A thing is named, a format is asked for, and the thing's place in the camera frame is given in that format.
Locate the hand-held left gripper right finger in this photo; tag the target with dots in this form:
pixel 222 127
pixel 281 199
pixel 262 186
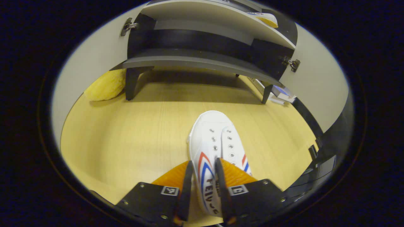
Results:
pixel 222 195

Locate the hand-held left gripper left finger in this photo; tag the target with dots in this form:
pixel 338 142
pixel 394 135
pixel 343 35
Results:
pixel 186 195

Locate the white striped canvas shoe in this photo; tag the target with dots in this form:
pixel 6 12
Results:
pixel 266 19
pixel 208 132

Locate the grey shoe cabinet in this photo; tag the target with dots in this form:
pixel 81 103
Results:
pixel 195 61

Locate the grey shoe cabinet door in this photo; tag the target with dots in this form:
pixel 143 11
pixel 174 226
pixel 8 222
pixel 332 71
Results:
pixel 94 53
pixel 318 82

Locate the small stack of books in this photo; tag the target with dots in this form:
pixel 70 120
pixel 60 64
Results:
pixel 282 93

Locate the black backdrop cloth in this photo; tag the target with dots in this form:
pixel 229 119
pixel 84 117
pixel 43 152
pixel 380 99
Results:
pixel 339 138

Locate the yellow plush toy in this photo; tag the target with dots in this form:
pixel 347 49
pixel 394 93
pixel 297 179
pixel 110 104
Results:
pixel 105 85

